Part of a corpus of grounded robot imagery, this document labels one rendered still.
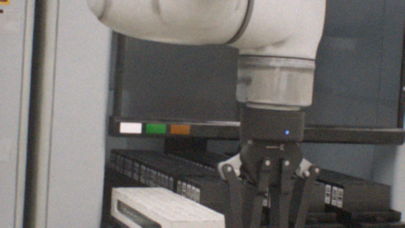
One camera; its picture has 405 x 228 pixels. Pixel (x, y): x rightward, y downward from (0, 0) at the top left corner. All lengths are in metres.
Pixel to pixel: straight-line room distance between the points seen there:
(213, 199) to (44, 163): 0.31
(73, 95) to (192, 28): 0.54
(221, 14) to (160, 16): 0.07
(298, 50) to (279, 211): 0.19
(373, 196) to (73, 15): 0.69
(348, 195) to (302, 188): 0.61
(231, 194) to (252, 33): 0.19
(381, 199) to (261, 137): 0.74
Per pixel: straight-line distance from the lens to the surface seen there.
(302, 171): 0.94
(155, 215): 1.18
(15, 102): 1.29
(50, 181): 1.32
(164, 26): 0.79
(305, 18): 0.88
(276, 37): 0.86
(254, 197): 0.91
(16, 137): 1.30
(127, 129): 1.32
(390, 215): 1.57
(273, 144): 0.91
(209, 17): 0.80
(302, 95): 0.89
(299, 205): 0.94
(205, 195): 1.40
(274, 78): 0.87
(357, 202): 1.56
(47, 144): 1.31
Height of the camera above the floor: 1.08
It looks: 3 degrees down
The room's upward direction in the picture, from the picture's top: 4 degrees clockwise
